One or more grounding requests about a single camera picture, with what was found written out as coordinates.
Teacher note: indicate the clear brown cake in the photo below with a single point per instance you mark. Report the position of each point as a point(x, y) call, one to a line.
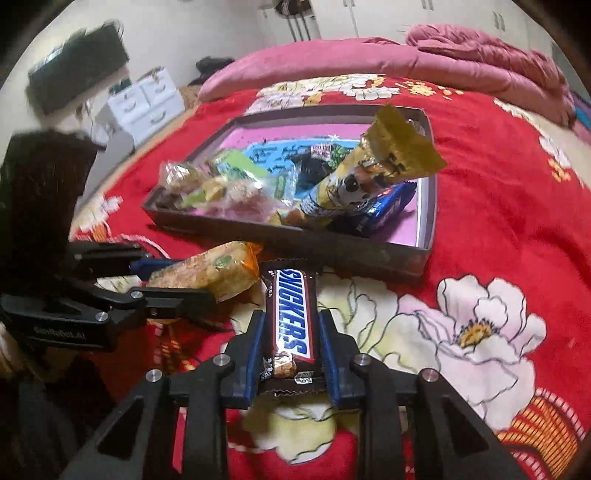
point(178, 177)

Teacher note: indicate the yellow cartoon snack packet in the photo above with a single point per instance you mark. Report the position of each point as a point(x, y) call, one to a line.
point(364, 180)

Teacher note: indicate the long pink pillow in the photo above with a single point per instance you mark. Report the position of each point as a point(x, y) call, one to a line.
point(300, 64)

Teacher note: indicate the black television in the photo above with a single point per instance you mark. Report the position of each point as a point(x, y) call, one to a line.
point(78, 64)

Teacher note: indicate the green snack packet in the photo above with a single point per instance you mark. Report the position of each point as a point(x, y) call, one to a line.
point(238, 168)

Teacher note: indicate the black and green candy packet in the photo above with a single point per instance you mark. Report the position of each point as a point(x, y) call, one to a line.
point(323, 161)

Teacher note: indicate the red floral blanket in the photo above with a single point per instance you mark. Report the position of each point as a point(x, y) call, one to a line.
point(485, 207)

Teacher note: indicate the black clothes pile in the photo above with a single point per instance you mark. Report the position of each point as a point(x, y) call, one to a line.
point(212, 67)

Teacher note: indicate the grey cardboard box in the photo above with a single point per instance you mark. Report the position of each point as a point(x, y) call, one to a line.
point(323, 251)

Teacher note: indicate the white wardrobe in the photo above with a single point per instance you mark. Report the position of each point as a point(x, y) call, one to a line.
point(392, 14)

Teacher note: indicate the white drawer cabinet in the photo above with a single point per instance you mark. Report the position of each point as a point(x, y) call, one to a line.
point(138, 101)

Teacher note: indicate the colourful striped cloth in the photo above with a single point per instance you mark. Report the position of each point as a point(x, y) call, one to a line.
point(582, 110)

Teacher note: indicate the tan knitted blanket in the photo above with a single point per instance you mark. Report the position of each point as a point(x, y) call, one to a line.
point(187, 94)

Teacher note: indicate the brown chocolate bar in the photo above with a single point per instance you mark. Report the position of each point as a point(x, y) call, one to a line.
point(291, 314)

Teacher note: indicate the yellow pastry green wrapper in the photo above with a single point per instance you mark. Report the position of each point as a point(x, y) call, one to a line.
point(207, 191)

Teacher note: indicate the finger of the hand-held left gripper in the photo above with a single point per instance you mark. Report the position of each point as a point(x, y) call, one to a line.
point(115, 261)
point(180, 302)

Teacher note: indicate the crumpled pink quilt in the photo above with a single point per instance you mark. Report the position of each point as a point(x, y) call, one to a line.
point(498, 60)

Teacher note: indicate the blue cookie packet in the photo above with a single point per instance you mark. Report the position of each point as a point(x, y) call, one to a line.
point(385, 207)

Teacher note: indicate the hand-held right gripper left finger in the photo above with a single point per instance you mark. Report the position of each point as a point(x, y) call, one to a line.
point(251, 364)

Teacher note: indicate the coat rack with hats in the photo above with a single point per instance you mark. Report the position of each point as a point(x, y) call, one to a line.
point(298, 18)

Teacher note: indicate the orange cracker packet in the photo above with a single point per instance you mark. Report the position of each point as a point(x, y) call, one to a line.
point(207, 274)

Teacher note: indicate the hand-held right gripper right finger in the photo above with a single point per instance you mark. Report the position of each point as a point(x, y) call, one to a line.
point(333, 369)

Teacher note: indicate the clear puffed rice snack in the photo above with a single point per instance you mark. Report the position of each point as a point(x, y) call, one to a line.
point(249, 201)

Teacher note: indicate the tan bed sheet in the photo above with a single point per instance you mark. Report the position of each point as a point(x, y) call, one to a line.
point(157, 143)

